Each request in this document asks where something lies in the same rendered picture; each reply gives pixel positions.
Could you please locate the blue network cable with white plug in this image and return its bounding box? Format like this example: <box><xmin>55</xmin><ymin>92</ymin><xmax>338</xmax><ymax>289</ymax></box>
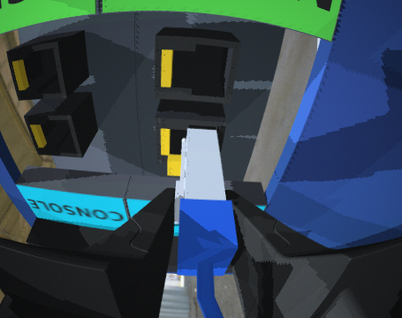
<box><xmin>168</xmin><ymin>128</ymin><xmax>239</xmax><ymax>318</ymax></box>

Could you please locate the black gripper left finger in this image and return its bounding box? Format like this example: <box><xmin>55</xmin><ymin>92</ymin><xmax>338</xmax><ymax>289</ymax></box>
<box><xmin>0</xmin><ymin>188</ymin><xmax>176</xmax><ymax>318</ymax></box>

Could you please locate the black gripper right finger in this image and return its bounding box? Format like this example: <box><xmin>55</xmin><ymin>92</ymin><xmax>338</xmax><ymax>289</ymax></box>
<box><xmin>225</xmin><ymin>190</ymin><xmax>402</xmax><ymax>318</ymax></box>

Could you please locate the blue flat panel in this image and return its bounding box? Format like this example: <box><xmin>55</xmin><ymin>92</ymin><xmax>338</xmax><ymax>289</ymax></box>
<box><xmin>0</xmin><ymin>0</ymin><xmax>402</xmax><ymax>251</ymax></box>

